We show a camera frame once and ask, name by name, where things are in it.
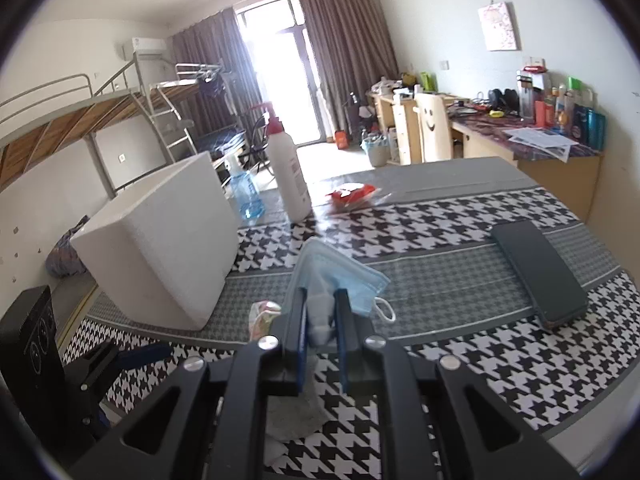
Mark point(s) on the black smartphone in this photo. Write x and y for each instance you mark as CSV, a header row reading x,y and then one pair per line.
x,y
542,275

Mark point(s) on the grey cloth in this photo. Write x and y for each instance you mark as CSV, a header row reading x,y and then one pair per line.
x,y
295,412

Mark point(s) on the large metal bunk bed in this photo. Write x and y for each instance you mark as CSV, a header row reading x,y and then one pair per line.
x,y
65,125

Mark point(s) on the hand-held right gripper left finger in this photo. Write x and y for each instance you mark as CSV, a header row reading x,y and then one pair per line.
x,y
302,345

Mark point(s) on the red snack packet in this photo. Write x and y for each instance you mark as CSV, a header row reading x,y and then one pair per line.
x,y
352,195

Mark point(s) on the white foam box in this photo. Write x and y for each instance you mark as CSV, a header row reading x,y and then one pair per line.
x,y
160,245

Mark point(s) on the green paper bag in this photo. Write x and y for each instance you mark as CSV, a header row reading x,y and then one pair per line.
x,y
428,81

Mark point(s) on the wooden smiley face chair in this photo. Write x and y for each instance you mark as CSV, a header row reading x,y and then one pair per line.
x,y
432,125

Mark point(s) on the blue patterned quilt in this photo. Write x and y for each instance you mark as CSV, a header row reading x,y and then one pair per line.
x,y
65,255

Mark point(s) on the small metal bunk bed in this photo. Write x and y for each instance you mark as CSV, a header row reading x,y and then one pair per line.
x,y
200,67

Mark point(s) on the black folding chair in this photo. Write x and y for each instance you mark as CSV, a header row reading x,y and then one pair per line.
x,y
257,142

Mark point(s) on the narrow brown curtain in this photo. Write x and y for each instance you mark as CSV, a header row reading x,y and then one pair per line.
x,y
210,55

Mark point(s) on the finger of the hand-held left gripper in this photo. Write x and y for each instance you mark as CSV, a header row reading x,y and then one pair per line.
x,y
147,354

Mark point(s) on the wall poster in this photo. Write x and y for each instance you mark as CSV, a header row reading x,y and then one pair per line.
x,y
499,27

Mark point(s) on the glass balcony door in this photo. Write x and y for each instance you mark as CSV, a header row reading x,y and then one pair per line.
x,y
282,70

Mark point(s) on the wide brown curtain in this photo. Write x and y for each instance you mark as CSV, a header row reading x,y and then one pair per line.
x,y
350,50

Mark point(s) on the white pump lotion bottle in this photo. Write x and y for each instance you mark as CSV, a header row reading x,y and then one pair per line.
x,y
290,180

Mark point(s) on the row of toiletry bottles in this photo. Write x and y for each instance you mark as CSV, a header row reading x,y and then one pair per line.
x,y
565,110

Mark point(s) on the wooden desk with patterned top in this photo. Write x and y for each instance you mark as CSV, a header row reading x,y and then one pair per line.
x,y
560,185

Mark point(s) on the wooden desk with drawers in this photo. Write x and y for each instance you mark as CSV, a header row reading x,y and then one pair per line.
x,y
400,130

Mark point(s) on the white air conditioner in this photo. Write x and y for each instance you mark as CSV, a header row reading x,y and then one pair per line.
x,y
145,47

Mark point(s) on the blue plaid mattress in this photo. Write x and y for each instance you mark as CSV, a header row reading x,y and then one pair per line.
x,y
220,140

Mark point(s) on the black speakers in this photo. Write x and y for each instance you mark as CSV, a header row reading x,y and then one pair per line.
x,y
502,99

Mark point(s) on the blue face mask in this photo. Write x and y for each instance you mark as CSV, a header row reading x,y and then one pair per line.
x,y
330,270

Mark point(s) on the orange bag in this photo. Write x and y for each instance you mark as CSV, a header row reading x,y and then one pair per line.
x,y
341,140

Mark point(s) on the printed paper sheets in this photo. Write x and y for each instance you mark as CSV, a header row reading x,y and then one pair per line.
x,y
542,142

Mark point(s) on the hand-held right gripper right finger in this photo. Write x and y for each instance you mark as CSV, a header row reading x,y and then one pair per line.
x,y
342,345

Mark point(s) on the hanging dark clothes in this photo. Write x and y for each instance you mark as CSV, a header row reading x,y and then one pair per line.
x,y
212,87

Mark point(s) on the green printed plastic bag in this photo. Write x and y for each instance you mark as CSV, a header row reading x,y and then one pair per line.
x,y
264,320

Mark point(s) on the bucket of bottles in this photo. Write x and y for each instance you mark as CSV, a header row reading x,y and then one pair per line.
x,y
376,151

